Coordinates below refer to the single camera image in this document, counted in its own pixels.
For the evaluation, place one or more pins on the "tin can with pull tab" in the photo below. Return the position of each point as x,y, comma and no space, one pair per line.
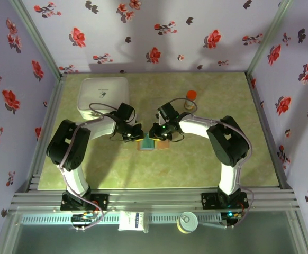
187,222

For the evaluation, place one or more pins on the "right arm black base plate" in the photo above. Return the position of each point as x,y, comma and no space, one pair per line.
209,201

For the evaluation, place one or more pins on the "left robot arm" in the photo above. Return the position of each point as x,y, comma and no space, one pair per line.
66,143

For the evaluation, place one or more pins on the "aluminium corner post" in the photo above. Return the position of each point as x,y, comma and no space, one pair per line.
266,39
39,39

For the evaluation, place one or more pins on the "orange cap pill bottle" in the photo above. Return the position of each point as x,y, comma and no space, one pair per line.
191,95

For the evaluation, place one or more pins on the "white pill case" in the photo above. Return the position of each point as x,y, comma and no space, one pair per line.
103,90

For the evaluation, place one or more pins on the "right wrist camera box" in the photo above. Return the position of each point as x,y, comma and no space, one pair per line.
158,117

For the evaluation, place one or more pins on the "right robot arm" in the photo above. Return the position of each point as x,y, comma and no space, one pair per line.
228,143

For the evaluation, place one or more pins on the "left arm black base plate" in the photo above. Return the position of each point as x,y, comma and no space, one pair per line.
101,201

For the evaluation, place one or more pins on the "aluminium side rail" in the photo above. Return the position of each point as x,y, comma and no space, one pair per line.
254,92
54,100

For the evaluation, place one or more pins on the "aluminium frame cross rail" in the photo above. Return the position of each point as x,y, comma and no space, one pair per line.
154,199

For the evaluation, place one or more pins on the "white paper packet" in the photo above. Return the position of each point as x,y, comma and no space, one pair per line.
128,221

